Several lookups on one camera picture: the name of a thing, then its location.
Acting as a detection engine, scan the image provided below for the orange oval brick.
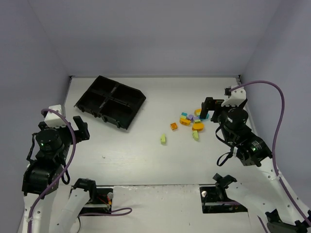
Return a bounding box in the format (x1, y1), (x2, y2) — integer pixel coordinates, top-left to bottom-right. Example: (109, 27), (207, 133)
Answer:
(192, 122), (205, 132)

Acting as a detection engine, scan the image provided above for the orange boat-shaped brick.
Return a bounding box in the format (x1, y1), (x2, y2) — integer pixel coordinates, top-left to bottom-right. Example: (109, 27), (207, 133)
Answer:
(179, 117), (191, 126)

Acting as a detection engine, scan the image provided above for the lime green curved brick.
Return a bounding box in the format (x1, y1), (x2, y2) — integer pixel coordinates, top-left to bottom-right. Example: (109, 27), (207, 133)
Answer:
(192, 131), (199, 141)

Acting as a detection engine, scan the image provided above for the transparent orange square brick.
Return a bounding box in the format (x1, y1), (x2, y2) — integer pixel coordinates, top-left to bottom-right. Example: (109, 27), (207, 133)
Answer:
(170, 122), (178, 131)

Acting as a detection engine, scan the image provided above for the lime green sloped brick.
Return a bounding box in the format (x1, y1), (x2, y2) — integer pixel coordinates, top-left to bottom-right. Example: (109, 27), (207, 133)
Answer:
(160, 133), (167, 145)

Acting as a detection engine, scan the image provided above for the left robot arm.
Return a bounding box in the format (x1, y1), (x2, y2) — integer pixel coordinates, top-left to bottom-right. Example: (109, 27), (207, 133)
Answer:
(22, 116), (96, 233)

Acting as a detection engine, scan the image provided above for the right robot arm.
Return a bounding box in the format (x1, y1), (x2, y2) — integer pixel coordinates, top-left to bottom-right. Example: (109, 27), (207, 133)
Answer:
(200, 97), (311, 233)

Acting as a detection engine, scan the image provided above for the teal long brick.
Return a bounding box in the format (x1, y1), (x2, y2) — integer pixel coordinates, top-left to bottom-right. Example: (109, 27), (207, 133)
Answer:
(199, 115), (209, 121)

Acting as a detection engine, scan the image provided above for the black four-compartment tray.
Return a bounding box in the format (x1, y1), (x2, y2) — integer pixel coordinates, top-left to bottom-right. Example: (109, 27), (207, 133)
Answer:
(75, 76), (146, 130)

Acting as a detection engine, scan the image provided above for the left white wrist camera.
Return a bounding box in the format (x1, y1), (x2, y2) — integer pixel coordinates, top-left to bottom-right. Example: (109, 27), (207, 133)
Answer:
(44, 104), (66, 128)

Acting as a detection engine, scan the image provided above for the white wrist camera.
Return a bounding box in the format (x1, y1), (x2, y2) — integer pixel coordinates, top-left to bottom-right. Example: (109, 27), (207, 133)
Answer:
(44, 104), (66, 128)
(221, 85), (247, 108)

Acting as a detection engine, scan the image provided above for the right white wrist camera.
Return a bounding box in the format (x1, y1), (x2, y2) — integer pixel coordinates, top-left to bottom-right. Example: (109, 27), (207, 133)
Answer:
(221, 85), (247, 108)

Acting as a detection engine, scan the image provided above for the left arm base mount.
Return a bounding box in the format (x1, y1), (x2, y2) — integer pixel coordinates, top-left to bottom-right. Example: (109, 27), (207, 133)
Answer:
(66, 179), (114, 216)

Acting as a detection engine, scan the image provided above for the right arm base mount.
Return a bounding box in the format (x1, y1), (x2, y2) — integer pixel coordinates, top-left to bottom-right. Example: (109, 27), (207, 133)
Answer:
(199, 185), (248, 214)

